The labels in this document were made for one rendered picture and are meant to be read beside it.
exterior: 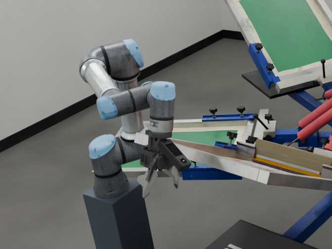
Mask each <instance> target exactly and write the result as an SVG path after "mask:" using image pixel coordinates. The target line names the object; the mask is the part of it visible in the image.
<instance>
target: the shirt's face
mask: <svg viewBox="0 0 332 249"><path fill-rule="evenodd" d="M231 243H232V244H234V245H237V246H239V247H242V248H244V249H317V248H315V247H312V246H309V245H307V244H304V243H301V242H299V241H296V240H293V239H291V238H288V237H285V236H283V235H280V234H277V233H275V232H272V231H269V230H267V229H264V228H261V227H259V226H256V225H253V224H251V223H248V222H246V221H243V220H240V221H238V222H237V223H236V224H235V225H234V226H232V227H231V228H230V229H229V230H227V231H226V232H225V233H224V234H223V235H221V236H220V237H219V238H218V239H216V240H215V241H214V242H213V243H212V244H210V245H209V246H208V247H207V248H205V249H225V248H226V247H227V246H228V245H230V244H231Z"/></svg>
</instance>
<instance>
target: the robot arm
mask: <svg viewBox="0 0 332 249"><path fill-rule="evenodd" d="M143 66H144V61H143V57H142V54H141V52H140V49H139V47H138V45H137V43H136V42H135V41H134V40H133V39H127V40H121V41H118V42H114V43H110V44H106V45H102V46H97V47H94V48H92V49H91V50H89V51H88V52H87V53H86V54H85V55H84V56H83V58H82V59H81V62H80V65H79V73H80V76H81V78H82V79H83V80H84V81H85V82H86V83H88V84H89V85H90V87H91V88H92V90H93V91H94V93H95V95H96V96H97V98H98V99H97V100H96V104H97V108H98V112H99V114H100V117H101V119H103V120H108V119H115V118H116V117H119V116H121V119H122V125H123V127H122V129H121V130H120V136H118V137H114V136H113V135H111V134H108V135H107V134H105V135H102V136H99V137H97V138H96V139H94V140H93V141H92V142H91V143H90V145H89V156H90V158H91V162H92V167H93V171H94V175H95V178H94V186H93V189H94V193H95V195H96V196H98V197H100V198H105V199H107V198H114V197H117V196H120V195H122V194H124V193H125V192H126V191H127V190H128V189H129V181H128V178H127V177H126V175H125V174H124V172H123V170H122V167H121V165H123V164H126V163H129V162H133V161H136V160H139V159H140V165H142V166H144V167H146V168H148V169H147V171H146V173H145V174H144V175H140V176H138V178H137V182H138V183H139V184H140V185H142V186H143V193H142V197H143V198H145V197H146V196H148V195H149V194H150V190H151V188H152V186H153V183H154V181H155V180H156V179H157V177H158V174H157V169H158V171H162V170H164V172H165V173H166V174H167V175H168V176H170V177H172V180H173V181H174V185H175V187H176V188H178V183H179V172H180V171H183V170H186V169H189V167H190V166H191V162H190V161H189V160H188V159H187V158H186V157H185V155H184V154H183V153H182V152H181V151H180V150H179V149H178V148H177V146H176V145H175V144H174V143H173V142H172V141H171V140H170V139H167V138H171V137H172V131H173V120H174V103H175V95H176V94H175V85H174V84H173V83H169V82H145V83H143V84H142V85H141V86H140V87H138V82H137V77H138V76H139V75H140V68H142V67H143ZM112 79H113V80H115V83H116V84H115V83H114V82H113V80H112ZM148 108H150V121H149V128H147V126H146V125H144V124H143V118H142V110H145V109H148ZM137 132H139V133H144V134H146V135H148V145H147V146H144V145H141V144H137V143H135V142H134V140H135V136H136V133H137Z"/></svg>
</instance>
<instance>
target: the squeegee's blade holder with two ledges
mask: <svg viewBox="0 0 332 249"><path fill-rule="evenodd" d="M256 157H258V158H262V159H265V160H269V161H272V162H276V163H279V164H283V165H286V166H291V167H294V168H297V169H301V170H304V171H308V172H311V173H315V174H318V175H321V172H318V171H314V170H311V169H307V168H304V167H300V166H296V165H292V164H289V163H285V162H282V161H279V160H275V159H272V158H268V157H264V156H261V155H256Z"/></svg>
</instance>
